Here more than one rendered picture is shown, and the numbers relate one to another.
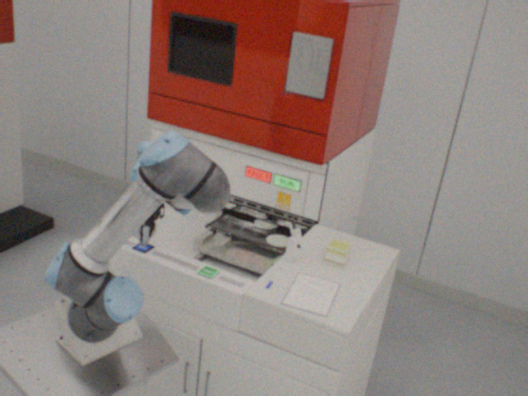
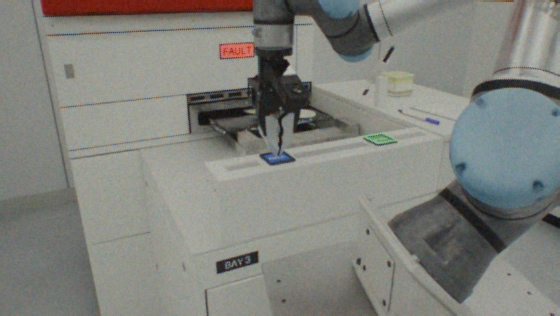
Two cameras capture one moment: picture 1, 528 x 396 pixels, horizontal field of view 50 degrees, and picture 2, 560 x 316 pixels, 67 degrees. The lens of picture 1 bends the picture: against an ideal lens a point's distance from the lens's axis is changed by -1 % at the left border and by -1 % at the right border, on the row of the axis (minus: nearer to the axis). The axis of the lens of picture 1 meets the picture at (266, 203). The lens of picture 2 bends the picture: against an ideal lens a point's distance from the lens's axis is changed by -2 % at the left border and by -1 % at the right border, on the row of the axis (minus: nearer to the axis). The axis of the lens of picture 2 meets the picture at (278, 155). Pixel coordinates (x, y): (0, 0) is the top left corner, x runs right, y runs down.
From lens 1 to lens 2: 1.67 m
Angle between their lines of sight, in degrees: 45
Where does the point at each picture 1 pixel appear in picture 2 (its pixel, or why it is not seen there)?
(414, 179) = not seen: hidden behind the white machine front
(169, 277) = (347, 173)
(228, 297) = (428, 152)
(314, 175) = (302, 28)
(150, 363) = (494, 268)
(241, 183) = (216, 71)
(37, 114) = not seen: outside the picture
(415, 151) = not seen: hidden behind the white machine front
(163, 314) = (337, 237)
